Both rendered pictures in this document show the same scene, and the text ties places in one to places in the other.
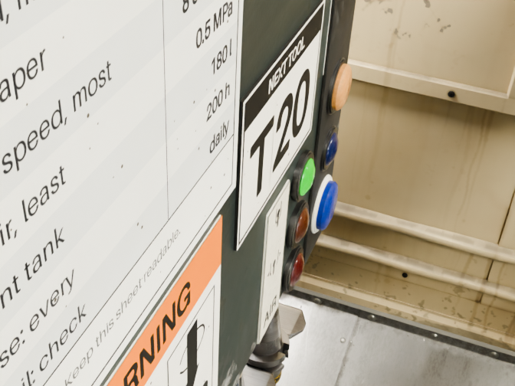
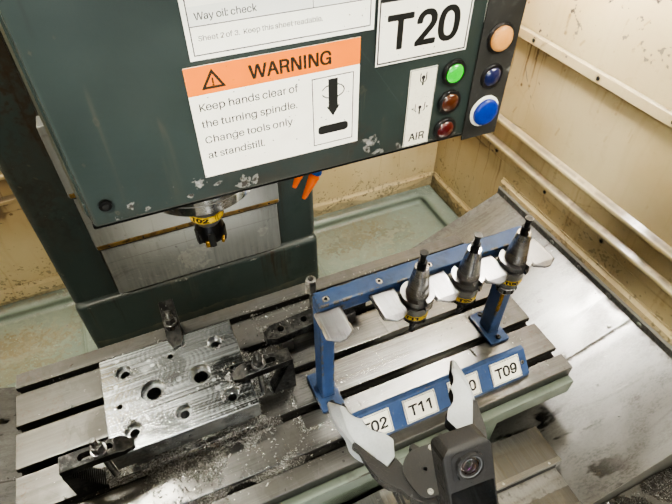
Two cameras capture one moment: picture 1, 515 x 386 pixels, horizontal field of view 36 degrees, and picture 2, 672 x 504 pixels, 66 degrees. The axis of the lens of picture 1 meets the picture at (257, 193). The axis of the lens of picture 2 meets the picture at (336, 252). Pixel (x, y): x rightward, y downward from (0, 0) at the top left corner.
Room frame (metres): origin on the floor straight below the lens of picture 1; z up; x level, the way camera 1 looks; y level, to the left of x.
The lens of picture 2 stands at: (-0.10, -0.31, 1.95)
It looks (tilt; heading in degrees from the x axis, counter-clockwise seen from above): 45 degrees down; 48
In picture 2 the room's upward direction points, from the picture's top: straight up
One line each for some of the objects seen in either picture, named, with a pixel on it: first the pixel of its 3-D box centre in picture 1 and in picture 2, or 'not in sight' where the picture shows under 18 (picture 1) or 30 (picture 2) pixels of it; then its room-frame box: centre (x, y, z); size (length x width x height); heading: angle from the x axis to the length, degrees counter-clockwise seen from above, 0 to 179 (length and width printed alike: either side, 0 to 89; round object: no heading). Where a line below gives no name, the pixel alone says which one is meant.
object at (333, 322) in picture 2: not in sight; (335, 325); (0.28, 0.10, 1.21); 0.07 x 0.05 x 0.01; 71
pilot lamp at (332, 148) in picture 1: (329, 148); (492, 76); (0.37, -0.04, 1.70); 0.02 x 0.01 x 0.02; 161
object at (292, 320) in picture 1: (278, 318); (536, 254); (0.69, -0.04, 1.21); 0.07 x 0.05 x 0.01; 71
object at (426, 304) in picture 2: not in sight; (416, 296); (0.43, 0.05, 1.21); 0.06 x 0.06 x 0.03
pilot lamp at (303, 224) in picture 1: (299, 224); (449, 102); (0.32, -0.02, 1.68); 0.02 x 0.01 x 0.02; 161
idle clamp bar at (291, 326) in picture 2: not in sight; (315, 322); (0.39, 0.30, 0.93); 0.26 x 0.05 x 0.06; 166
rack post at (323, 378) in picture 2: not in sight; (324, 354); (0.29, 0.16, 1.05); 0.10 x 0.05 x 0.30; 71
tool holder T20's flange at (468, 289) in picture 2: not in sight; (466, 278); (0.54, 0.02, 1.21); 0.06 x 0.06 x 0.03
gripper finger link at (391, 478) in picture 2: not in sight; (395, 463); (0.09, -0.19, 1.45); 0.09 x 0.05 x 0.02; 104
